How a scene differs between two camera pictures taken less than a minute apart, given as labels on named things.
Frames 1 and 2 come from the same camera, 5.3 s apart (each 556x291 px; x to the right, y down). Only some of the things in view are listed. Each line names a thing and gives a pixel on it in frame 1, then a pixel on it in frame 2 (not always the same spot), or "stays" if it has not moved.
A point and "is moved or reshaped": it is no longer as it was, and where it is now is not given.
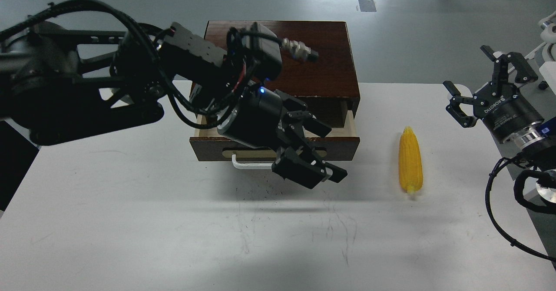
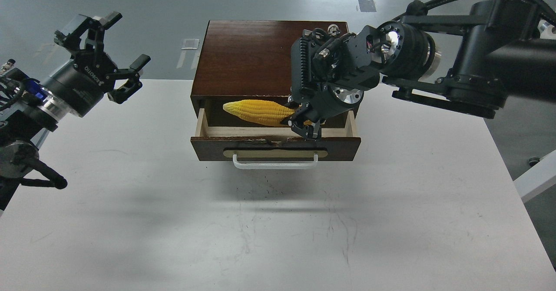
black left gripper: [259, 119] → [77, 87]
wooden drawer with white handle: [208, 144] stays
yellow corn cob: [410, 162] is moved or reshaped
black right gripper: [506, 112] → [322, 100]
